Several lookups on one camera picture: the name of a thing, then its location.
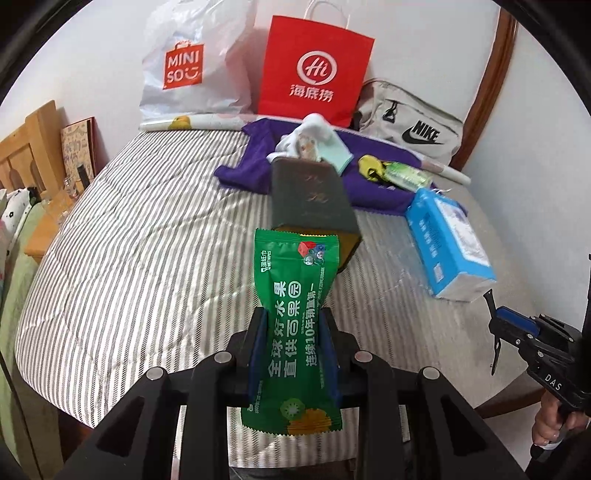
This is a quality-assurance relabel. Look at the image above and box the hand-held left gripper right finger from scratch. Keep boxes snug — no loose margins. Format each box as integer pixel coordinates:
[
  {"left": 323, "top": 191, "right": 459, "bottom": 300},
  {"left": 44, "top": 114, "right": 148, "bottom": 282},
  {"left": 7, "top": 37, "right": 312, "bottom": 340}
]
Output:
[{"left": 323, "top": 307, "right": 514, "bottom": 480}]

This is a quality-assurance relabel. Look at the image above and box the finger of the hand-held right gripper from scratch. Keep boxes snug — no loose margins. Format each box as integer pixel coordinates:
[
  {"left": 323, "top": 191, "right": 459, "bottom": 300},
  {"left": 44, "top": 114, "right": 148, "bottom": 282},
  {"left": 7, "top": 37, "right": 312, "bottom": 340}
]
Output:
[
  {"left": 483, "top": 288, "right": 505, "bottom": 376},
  {"left": 490, "top": 305, "right": 542, "bottom": 346}
]

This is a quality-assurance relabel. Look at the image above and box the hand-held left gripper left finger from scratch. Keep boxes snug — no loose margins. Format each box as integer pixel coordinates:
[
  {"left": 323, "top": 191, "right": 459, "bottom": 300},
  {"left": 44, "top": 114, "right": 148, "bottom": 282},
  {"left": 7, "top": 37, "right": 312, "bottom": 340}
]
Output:
[{"left": 81, "top": 307, "right": 271, "bottom": 480}]

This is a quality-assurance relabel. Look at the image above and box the green wet wipe packet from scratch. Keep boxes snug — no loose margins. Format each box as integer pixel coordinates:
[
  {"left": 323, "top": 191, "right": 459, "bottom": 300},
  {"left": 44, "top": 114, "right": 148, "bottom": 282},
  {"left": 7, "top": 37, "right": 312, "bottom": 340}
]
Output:
[{"left": 241, "top": 227, "right": 344, "bottom": 437}]

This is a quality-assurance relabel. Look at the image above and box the dark green tin box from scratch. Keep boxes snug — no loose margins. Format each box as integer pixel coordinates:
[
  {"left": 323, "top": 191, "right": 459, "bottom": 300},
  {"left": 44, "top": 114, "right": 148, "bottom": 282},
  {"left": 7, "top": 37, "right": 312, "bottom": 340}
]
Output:
[{"left": 270, "top": 157, "right": 362, "bottom": 274}]

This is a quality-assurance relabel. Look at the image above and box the clear green wipes pack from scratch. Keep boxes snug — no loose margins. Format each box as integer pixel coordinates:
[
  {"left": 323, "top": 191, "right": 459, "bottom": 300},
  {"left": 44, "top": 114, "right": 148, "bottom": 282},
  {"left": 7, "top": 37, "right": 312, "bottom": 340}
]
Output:
[{"left": 382, "top": 161, "right": 434, "bottom": 191}]

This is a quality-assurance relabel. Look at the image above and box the pale cleaning cloth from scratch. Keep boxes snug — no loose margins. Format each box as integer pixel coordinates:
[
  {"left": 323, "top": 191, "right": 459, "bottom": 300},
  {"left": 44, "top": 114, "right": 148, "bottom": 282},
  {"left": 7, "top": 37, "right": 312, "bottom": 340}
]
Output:
[{"left": 322, "top": 137, "right": 353, "bottom": 177}]

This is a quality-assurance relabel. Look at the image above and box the person's right forearm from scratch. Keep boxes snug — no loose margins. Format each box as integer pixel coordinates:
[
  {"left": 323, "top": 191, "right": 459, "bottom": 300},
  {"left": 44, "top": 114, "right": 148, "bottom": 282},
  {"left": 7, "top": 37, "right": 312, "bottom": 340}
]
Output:
[{"left": 526, "top": 436, "right": 591, "bottom": 480}]

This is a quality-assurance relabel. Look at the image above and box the person's right hand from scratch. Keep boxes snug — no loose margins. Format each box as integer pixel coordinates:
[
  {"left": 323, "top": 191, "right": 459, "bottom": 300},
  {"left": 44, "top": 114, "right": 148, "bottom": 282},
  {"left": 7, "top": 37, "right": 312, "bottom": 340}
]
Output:
[{"left": 531, "top": 391, "right": 585, "bottom": 450}]

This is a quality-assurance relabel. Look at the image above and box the blue tissue pack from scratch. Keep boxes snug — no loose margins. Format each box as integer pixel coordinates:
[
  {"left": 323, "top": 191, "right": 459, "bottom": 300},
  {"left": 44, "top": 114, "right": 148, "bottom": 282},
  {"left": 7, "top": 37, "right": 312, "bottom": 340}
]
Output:
[{"left": 405, "top": 188, "right": 498, "bottom": 302}]

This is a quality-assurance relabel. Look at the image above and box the striped bed sheet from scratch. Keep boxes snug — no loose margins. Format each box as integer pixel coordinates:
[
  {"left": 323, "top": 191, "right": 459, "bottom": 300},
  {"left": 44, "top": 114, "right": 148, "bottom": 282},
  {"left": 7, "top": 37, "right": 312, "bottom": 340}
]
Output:
[{"left": 14, "top": 129, "right": 546, "bottom": 456}]

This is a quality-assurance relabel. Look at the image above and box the purple towel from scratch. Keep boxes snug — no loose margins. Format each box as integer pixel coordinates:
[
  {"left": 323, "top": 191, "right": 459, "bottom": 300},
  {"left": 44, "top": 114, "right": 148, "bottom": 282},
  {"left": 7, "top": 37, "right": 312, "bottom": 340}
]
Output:
[{"left": 215, "top": 117, "right": 437, "bottom": 216}]

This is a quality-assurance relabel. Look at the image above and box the patterned rolled mat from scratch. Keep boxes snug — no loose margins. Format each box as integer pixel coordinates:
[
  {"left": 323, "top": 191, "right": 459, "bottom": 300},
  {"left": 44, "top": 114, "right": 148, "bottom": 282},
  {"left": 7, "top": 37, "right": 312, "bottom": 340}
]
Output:
[{"left": 139, "top": 113, "right": 471, "bottom": 186}]

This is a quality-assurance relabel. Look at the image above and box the beige waist bag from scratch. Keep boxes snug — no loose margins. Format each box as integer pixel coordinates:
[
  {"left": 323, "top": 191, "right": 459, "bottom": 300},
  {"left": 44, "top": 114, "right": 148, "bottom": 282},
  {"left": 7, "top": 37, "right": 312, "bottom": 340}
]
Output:
[{"left": 353, "top": 78, "right": 464, "bottom": 168}]

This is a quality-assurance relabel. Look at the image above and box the pale green bedspread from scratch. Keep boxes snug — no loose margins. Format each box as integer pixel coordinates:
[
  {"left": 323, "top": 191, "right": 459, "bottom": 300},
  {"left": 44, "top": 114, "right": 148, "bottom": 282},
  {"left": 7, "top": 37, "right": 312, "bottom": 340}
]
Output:
[{"left": 0, "top": 205, "right": 61, "bottom": 464}]

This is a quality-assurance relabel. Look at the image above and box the wooden nightstand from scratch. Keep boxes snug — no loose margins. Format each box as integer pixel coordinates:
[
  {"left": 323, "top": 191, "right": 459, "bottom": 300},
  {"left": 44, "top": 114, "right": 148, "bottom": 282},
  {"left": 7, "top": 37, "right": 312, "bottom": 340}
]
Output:
[{"left": 23, "top": 191, "right": 80, "bottom": 265}]

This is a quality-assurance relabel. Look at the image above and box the polka dot pillow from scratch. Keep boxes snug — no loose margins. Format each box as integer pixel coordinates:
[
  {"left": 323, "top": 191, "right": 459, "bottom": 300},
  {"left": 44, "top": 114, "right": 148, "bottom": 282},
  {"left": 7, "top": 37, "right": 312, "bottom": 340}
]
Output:
[{"left": 0, "top": 187, "right": 41, "bottom": 261}]

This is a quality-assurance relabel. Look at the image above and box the red paper bag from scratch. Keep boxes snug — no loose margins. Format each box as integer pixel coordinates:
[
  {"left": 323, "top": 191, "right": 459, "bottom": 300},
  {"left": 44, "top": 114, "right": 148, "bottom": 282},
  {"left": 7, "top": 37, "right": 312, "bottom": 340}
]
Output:
[{"left": 257, "top": 0, "right": 376, "bottom": 128}]

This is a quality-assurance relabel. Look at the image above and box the wooden headboard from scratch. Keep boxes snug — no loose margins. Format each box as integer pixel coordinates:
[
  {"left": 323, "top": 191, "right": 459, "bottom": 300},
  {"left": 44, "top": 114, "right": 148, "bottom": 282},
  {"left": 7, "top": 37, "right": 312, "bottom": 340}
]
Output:
[{"left": 0, "top": 100, "right": 64, "bottom": 195}]

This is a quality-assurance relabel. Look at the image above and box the white plastic shopping bag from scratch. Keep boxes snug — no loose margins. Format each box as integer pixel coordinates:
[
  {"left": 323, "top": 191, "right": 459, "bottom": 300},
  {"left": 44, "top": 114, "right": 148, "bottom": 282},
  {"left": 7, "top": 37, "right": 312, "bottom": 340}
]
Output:
[{"left": 139, "top": 0, "right": 257, "bottom": 123}]

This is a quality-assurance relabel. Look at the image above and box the brown wooden door frame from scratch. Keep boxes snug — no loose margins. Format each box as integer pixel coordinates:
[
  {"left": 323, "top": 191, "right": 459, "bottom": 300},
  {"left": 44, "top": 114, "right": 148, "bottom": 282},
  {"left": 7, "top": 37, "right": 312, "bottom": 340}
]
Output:
[{"left": 450, "top": 9, "right": 518, "bottom": 172}]

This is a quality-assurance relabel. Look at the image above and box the brown picture frame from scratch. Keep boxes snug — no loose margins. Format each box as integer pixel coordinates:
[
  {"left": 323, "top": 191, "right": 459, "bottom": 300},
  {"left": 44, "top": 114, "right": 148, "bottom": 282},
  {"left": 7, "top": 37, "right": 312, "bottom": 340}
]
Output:
[{"left": 61, "top": 117, "right": 98, "bottom": 186}]

